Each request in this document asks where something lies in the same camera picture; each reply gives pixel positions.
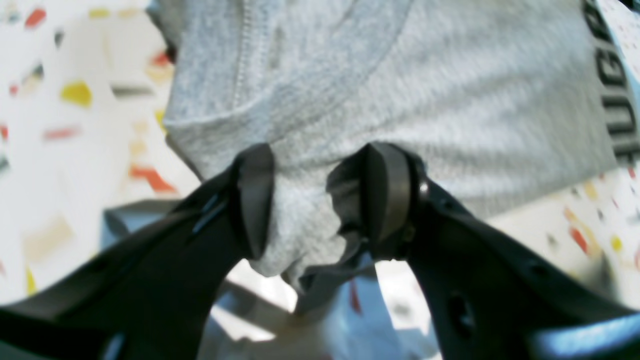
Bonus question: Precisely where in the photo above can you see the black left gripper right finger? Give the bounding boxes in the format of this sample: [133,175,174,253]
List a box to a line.
[361,142,640,360]

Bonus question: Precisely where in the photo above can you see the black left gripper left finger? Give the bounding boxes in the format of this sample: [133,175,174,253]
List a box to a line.
[1,144,275,360]

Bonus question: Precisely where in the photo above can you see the grey T-shirt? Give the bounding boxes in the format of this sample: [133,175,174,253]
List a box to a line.
[147,0,639,295]

